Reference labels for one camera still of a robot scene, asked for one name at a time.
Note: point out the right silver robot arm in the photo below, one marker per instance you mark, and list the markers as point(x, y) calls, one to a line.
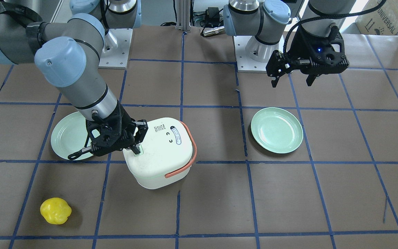
point(68, 55)

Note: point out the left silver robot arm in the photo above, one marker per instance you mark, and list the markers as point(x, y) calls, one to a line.
point(267, 20)

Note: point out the yellow toy pepper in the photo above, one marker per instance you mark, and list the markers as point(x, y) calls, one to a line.
point(55, 211)

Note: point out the white rice cooker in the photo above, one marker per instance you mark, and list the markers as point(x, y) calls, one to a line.
point(167, 153)

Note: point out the green plate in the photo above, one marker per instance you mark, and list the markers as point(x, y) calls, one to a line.
point(276, 130)
point(69, 135)

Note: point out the aluminium frame post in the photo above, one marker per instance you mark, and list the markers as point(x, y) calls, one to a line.
point(183, 15)

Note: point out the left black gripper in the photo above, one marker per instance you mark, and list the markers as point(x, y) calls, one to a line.
point(302, 44)

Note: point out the cardboard box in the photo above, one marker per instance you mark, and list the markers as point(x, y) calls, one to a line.
point(383, 21)

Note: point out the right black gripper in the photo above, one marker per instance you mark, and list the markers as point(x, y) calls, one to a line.
point(125, 121)

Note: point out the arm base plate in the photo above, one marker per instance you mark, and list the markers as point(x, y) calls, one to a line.
point(115, 54)
point(247, 58)

